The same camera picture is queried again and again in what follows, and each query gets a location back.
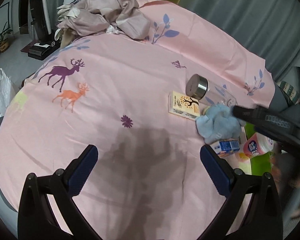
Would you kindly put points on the clear glass bottle steel cap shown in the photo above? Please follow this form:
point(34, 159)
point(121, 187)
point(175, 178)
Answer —
point(208, 93)

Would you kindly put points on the pink printed bed sheet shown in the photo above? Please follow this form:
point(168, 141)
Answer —
point(111, 91)

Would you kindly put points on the green cardboard box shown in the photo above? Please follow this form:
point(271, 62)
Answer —
point(259, 164)

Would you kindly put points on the pink gum canister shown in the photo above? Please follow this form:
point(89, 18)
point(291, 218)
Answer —
point(256, 145)

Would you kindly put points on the potted plant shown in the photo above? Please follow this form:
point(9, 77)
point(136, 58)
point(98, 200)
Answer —
point(4, 36)

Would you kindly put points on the striped pillow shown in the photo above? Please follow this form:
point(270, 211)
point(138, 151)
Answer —
point(291, 95)

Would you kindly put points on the blue snack box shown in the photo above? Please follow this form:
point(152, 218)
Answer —
point(225, 148)

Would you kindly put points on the crumpled beige fabric pile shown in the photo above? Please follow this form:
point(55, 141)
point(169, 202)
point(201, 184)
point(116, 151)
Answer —
point(87, 17)

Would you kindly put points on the light blue plush toy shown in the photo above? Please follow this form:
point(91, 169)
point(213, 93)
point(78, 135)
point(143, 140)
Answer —
point(218, 123)

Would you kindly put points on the yellow tree tissue pack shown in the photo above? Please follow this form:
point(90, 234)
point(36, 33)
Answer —
point(183, 106)

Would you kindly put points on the black floor appliance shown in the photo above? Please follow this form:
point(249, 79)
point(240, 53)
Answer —
point(45, 43)

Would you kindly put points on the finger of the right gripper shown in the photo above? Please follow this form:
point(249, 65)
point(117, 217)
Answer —
point(246, 114)

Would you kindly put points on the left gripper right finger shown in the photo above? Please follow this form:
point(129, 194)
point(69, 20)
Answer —
point(263, 217)

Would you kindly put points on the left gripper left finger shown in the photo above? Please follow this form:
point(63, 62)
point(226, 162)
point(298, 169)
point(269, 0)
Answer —
point(36, 219)

